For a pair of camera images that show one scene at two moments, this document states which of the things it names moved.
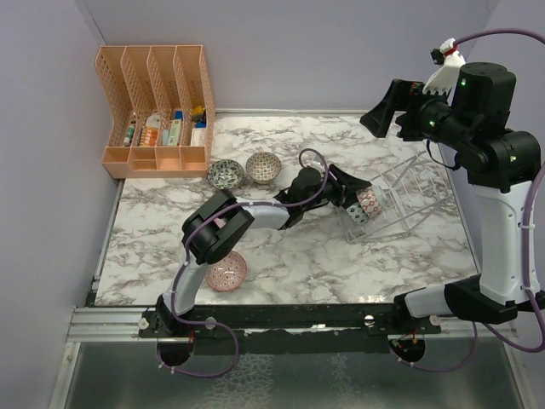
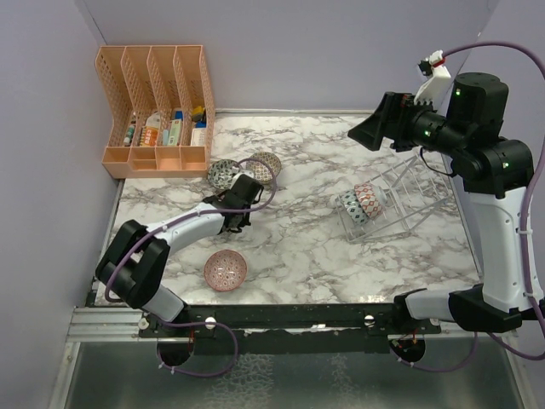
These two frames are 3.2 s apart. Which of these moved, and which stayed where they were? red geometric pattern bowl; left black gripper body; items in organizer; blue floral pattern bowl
Moved: left black gripper body
Stayed: red geometric pattern bowl; blue floral pattern bowl; items in organizer
